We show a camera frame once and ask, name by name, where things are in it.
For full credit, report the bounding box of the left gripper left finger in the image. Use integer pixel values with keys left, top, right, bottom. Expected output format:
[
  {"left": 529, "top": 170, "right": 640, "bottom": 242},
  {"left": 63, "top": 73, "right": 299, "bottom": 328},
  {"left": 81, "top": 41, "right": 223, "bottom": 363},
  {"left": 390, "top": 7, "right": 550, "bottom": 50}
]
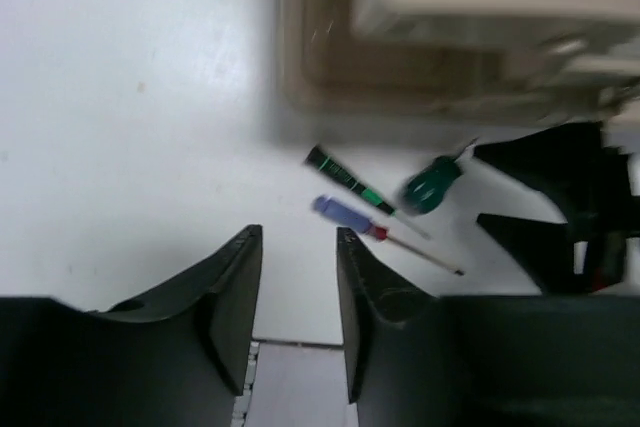
[{"left": 1, "top": 225, "right": 263, "bottom": 426}]

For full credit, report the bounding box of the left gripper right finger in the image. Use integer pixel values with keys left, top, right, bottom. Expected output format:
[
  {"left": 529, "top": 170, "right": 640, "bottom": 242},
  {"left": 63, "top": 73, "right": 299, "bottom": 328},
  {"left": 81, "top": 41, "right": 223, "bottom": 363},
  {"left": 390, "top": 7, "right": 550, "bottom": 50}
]
[{"left": 336, "top": 228, "right": 639, "bottom": 426}]

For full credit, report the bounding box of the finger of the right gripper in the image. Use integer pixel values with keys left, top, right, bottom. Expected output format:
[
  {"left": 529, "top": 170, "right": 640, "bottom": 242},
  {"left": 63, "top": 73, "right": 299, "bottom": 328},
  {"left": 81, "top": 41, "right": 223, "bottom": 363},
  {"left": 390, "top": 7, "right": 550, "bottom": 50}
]
[
  {"left": 473, "top": 122, "right": 630, "bottom": 227},
  {"left": 476, "top": 213, "right": 588, "bottom": 295}
]

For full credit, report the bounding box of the green stubby screwdriver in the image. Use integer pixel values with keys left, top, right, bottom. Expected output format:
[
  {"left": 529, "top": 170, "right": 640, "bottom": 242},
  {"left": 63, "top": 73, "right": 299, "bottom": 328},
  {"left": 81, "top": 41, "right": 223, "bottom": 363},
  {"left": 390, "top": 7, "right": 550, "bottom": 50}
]
[{"left": 400, "top": 137, "right": 479, "bottom": 215}]

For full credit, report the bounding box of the beige plastic toolbox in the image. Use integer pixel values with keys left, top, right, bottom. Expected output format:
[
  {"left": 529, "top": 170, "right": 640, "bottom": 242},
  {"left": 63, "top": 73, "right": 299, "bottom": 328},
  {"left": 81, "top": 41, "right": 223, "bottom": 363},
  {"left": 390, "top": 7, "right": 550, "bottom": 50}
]
[{"left": 278, "top": 0, "right": 639, "bottom": 128}]

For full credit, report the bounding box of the black precision screwdriver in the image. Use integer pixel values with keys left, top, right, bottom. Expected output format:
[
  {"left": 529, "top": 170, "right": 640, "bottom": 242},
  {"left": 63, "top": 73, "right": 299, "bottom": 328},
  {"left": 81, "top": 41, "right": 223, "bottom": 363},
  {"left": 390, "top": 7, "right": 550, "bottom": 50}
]
[{"left": 304, "top": 145, "right": 431, "bottom": 239}]

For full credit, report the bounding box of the blue handled screwdriver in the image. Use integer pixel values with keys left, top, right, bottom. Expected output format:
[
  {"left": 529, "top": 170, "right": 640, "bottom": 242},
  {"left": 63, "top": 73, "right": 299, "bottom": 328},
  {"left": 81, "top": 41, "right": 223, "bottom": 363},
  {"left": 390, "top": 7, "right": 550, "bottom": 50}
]
[{"left": 312, "top": 196, "right": 465, "bottom": 276}]

